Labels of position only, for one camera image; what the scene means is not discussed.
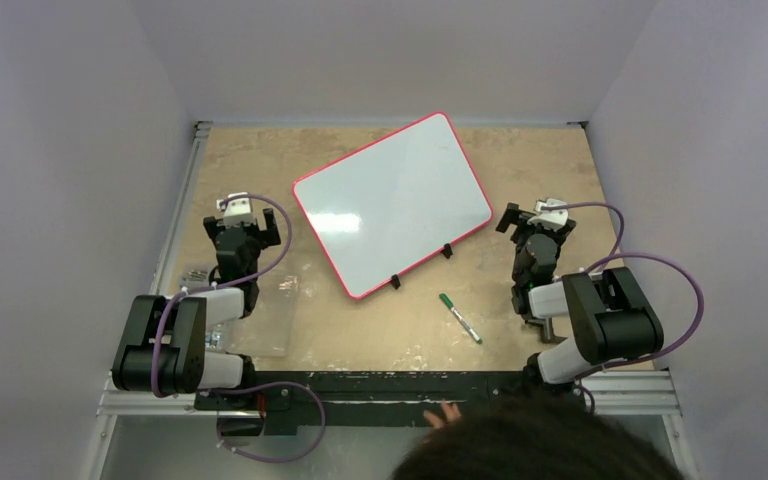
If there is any person's dark-haired head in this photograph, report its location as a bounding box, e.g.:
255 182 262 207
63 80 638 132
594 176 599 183
391 394 683 480

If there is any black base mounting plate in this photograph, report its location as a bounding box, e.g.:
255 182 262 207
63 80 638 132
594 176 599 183
194 367 591 435

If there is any green white marker pen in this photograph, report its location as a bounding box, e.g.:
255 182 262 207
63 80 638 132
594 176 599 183
438 293 483 344

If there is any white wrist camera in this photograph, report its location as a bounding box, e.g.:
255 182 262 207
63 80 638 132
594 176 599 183
527 198 569 231
216 192 256 227

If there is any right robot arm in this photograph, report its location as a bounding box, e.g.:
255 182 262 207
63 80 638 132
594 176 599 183
496 198 664 407

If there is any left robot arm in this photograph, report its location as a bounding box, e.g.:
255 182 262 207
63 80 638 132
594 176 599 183
111 208 282 409

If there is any person's bare hand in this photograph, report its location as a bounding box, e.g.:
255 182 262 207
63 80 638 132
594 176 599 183
423 401 462 429

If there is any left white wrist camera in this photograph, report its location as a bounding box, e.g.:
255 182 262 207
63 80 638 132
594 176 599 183
216 192 256 227

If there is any clear plastic screw box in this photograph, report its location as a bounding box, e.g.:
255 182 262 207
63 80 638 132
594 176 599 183
205 267 299 358

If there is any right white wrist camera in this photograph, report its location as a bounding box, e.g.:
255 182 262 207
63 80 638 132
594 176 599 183
527 198 569 231

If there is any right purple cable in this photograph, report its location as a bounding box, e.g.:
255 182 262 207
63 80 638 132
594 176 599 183
536 201 705 415

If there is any aluminium frame rail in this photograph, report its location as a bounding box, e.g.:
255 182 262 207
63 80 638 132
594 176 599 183
95 371 681 417

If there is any grey metal crank handle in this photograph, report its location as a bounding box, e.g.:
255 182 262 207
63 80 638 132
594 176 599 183
525 318 566 345

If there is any red-framed whiteboard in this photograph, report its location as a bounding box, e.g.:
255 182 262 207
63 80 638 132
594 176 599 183
292 112 493 299

